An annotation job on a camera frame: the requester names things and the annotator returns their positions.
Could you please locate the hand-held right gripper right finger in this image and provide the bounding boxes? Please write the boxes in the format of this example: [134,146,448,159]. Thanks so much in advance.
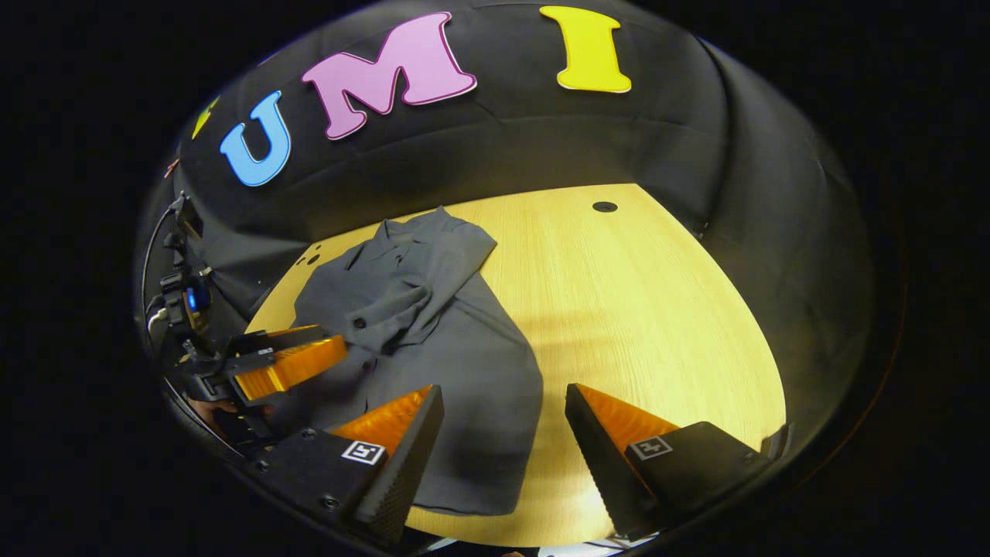
[565,382,791,541]

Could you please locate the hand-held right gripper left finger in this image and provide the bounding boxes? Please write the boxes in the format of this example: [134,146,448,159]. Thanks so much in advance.
[246,384,446,546]

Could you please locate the grey collared shirt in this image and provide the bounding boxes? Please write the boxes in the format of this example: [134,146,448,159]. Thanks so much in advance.
[267,205,545,518]

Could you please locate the black backdrop cloth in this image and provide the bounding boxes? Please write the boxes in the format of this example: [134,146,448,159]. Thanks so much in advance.
[135,0,875,403]

